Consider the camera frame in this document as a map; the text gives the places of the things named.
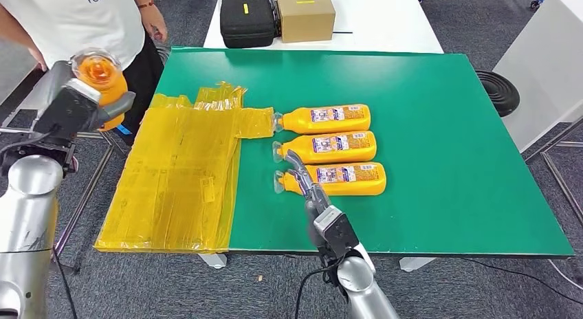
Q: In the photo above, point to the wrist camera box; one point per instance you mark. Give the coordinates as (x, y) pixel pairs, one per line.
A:
(337, 230)
(64, 112)

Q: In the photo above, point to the black ribbed round stool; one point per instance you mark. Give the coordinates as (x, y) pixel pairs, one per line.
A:
(163, 53)
(497, 91)

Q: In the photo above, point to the black hard case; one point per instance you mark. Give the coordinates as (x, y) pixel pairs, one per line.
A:
(248, 25)

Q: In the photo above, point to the brown cardboard box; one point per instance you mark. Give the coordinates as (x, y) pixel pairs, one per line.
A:
(305, 21)

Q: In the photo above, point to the white table foot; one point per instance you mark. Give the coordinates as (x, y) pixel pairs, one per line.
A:
(416, 264)
(213, 261)

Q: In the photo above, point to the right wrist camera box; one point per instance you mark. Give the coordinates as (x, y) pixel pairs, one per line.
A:
(337, 230)

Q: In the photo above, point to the person's right hand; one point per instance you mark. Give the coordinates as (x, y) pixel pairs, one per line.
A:
(40, 59)

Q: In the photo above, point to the white table with metal legs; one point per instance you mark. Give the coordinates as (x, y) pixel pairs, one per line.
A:
(542, 57)

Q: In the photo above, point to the person's left hand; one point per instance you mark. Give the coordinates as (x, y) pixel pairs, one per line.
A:
(155, 23)

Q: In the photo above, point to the orange detergent bottle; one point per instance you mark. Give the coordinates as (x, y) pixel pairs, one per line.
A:
(328, 123)
(355, 187)
(102, 75)
(337, 155)

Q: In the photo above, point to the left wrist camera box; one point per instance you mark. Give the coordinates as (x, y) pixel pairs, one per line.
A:
(64, 112)

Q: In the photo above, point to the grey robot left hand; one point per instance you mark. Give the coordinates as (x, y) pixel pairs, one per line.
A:
(116, 105)

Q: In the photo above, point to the yellow plastic sheet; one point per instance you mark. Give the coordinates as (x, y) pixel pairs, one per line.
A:
(182, 180)

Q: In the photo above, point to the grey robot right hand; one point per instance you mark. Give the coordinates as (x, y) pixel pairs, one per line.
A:
(314, 201)

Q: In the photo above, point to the person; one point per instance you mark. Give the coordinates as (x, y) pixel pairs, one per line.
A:
(82, 21)

